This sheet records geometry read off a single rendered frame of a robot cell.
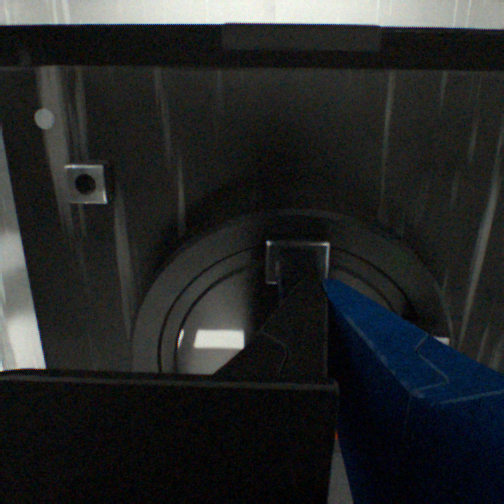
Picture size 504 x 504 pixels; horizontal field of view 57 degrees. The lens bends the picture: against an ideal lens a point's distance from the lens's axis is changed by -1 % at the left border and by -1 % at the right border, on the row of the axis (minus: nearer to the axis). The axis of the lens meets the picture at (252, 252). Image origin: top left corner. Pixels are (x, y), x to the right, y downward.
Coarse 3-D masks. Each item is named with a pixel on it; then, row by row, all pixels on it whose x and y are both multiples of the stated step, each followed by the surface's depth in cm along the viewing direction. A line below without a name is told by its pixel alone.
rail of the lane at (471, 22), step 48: (0, 0) 18; (48, 0) 18; (96, 0) 18; (144, 0) 17; (192, 0) 17; (240, 0) 17; (288, 0) 17; (336, 0) 17; (384, 0) 17; (432, 0) 17; (480, 0) 17; (240, 48) 17; (288, 48) 17; (336, 48) 17
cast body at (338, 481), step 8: (336, 440) 13; (336, 448) 13; (336, 456) 13; (336, 464) 13; (336, 472) 12; (344, 472) 12; (336, 480) 12; (344, 480) 12; (336, 488) 12; (344, 488) 12; (328, 496) 12; (336, 496) 12; (344, 496) 12
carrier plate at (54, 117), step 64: (64, 128) 18; (128, 128) 18; (192, 128) 18; (256, 128) 18; (320, 128) 18; (384, 128) 18; (448, 128) 18; (64, 192) 19; (128, 192) 19; (192, 192) 19; (256, 192) 19; (320, 192) 19; (384, 192) 19; (448, 192) 19; (64, 256) 21; (128, 256) 20; (448, 256) 20; (64, 320) 22; (128, 320) 22
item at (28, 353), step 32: (0, 32) 19; (32, 32) 21; (0, 64) 19; (32, 64) 21; (64, 64) 25; (0, 128) 19; (0, 160) 20; (0, 192) 21; (0, 224) 21; (0, 256) 22; (0, 288) 22; (0, 320) 24; (32, 320) 23; (0, 352) 24; (32, 352) 24
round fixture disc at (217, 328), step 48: (192, 240) 18; (240, 240) 18; (336, 240) 18; (384, 240) 18; (192, 288) 19; (240, 288) 19; (384, 288) 19; (432, 288) 18; (144, 336) 20; (192, 336) 20; (240, 336) 19
